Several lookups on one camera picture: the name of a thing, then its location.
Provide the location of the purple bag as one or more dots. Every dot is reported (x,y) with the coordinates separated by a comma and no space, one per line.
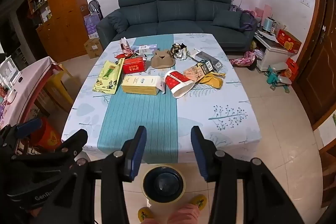
(246,19)

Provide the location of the low white cabinet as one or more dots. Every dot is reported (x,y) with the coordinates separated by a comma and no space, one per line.
(273,53)

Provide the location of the grey packet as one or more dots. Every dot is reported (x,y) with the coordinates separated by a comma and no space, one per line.
(207,57)

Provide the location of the pale pink wrapper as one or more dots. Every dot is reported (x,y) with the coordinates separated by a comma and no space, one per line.
(193,73)

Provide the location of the mustard yellow packet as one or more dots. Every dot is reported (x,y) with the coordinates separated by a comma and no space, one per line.
(212,81)

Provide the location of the red tissue pack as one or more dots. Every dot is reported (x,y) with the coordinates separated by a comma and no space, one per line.
(134,66)

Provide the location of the yellow rimmed dark waste bin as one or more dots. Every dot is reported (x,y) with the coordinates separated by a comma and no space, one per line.
(162,184)

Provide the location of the dark teal cushion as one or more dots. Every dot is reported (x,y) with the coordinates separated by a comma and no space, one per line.
(227,20)
(118,22)

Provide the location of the red white paper cup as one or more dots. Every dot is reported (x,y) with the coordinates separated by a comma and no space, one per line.
(179,83)

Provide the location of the black striped label packet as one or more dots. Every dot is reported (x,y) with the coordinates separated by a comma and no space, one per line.
(207,66)

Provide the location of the pink red wrapper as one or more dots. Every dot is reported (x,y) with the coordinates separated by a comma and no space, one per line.
(125,48)

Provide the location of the pink patterned hoverboard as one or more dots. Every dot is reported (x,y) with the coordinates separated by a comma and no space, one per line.
(245,58)

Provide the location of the stack of purple boxes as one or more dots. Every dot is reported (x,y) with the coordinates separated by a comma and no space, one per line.
(92,24)

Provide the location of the green yellow snack packet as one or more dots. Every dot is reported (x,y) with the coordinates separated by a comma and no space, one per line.
(107,79)

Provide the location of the silver foil bag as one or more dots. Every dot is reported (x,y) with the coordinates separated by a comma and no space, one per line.
(179,50)

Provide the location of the red plastic bucket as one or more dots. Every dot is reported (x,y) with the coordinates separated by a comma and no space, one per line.
(48,134)

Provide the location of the white dish rack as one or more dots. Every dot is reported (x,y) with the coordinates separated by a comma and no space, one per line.
(9,69)

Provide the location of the white blue small box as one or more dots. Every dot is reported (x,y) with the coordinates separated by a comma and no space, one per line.
(147,49)

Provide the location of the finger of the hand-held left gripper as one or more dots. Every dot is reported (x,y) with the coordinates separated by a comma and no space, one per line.
(71,141)
(29,126)

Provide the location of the green ride-on toy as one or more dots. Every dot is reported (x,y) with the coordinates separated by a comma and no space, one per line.
(278,77)

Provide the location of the tall wooden cabinet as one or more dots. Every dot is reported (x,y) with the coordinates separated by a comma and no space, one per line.
(63,3)

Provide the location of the cardboard box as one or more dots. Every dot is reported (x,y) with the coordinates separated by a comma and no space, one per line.
(93,48)

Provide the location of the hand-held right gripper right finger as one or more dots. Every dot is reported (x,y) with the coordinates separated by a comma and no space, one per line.
(198,153)

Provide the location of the red gift bag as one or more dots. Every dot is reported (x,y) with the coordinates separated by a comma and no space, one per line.
(291,66)

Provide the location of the brown wooden door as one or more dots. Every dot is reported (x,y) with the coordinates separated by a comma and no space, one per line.
(317,69)

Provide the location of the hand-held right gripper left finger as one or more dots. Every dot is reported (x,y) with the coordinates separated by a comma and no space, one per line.
(137,150)

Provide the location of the yellow white carton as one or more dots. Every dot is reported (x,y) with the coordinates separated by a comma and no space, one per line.
(140,85)

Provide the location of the dark teal sofa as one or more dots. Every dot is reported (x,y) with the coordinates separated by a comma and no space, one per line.
(178,27)

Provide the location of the red gift box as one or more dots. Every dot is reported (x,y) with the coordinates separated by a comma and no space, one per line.
(288,41)

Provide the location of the yellow plastic stool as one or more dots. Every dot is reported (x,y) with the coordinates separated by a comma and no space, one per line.
(59,85)

